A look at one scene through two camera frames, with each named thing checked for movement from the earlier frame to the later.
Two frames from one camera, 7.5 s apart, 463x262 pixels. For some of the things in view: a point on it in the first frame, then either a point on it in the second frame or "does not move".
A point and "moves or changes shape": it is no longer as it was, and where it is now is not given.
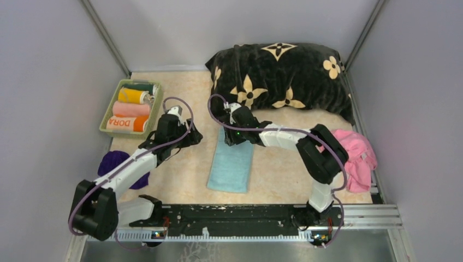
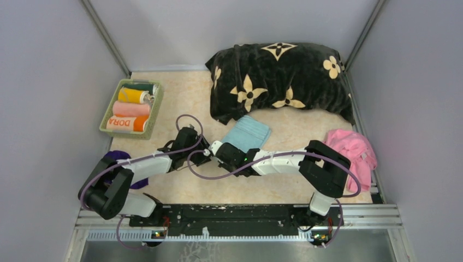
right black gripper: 231,138 → 221,165
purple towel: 111,159 does not move
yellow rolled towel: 134,96 does not move
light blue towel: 231,165 moves or changes shape
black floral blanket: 270,76 does not move
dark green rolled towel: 151,88 does not move
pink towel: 362,159 does not move
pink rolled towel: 131,109 does not move
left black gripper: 194,137 → 202,158
